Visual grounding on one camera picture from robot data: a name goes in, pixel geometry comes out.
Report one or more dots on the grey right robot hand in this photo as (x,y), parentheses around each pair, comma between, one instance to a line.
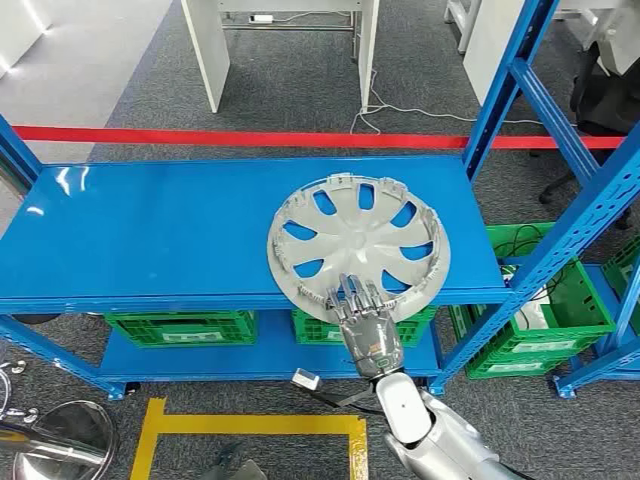
(372,344)

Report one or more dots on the black stool chrome base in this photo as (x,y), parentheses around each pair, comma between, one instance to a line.
(17,366)

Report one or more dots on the white power strip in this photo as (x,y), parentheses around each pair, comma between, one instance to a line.
(261,18)

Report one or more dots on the white desk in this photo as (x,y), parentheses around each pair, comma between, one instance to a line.
(484,46)
(210,53)

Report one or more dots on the black office chair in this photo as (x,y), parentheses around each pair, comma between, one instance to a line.
(607,99)

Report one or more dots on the grey plastic wheel hubcap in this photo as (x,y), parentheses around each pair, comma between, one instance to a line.
(350,245)

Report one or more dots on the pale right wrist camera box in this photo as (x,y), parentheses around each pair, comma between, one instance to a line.
(306,380)

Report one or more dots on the green plastic crate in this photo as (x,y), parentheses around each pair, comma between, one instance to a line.
(583,308)
(623,262)
(315,331)
(180,328)

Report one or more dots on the grey robot foot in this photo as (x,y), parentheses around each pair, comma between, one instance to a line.
(235,467)

